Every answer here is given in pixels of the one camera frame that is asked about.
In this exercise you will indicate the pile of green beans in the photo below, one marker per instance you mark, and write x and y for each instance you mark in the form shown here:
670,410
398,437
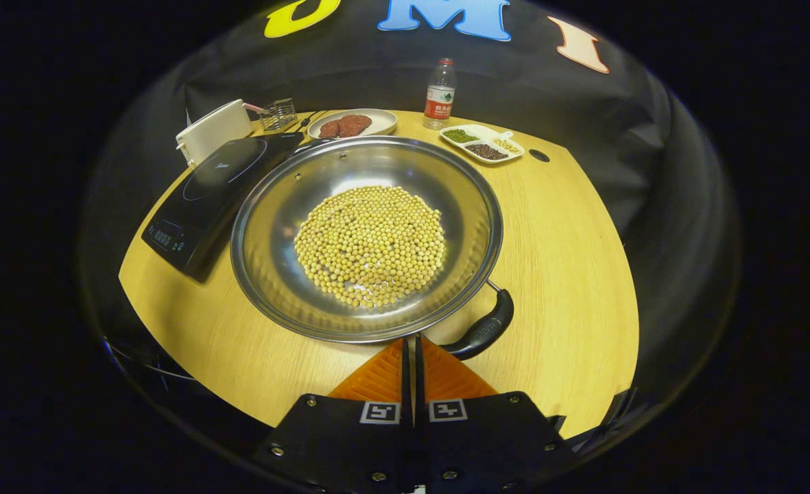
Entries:
461,136

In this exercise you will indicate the pile of yellow soybeans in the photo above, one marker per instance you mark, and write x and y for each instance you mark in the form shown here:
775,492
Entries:
370,247

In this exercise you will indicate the pile of dark red beans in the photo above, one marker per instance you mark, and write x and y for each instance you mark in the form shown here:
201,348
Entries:
485,152

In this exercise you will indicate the clear plastic water bottle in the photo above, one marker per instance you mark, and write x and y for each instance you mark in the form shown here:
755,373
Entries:
439,103

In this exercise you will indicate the black table grommet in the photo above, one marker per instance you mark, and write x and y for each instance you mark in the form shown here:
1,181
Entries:
539,156

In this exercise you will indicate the white divided dish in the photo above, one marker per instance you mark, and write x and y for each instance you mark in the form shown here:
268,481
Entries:
481,130

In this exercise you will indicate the black induction cooktop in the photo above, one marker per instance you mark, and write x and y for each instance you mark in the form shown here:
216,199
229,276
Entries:
206,199

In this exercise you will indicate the pile of pale small beans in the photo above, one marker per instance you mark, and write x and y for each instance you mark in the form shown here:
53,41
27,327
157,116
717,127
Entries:
506,145

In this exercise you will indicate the reddish brown meat piece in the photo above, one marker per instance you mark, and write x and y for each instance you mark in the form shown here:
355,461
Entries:
355,125
330,129

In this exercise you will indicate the pink stick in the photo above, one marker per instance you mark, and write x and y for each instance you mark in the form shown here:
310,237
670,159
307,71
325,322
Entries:
255,108

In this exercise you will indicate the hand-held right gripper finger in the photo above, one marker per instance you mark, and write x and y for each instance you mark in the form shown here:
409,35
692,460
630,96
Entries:
407,381
420,381

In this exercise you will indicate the white toaster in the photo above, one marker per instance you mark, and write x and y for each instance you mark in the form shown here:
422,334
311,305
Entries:
216,130

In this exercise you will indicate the round white plate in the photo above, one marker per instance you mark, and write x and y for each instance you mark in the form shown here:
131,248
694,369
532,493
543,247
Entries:
382,122

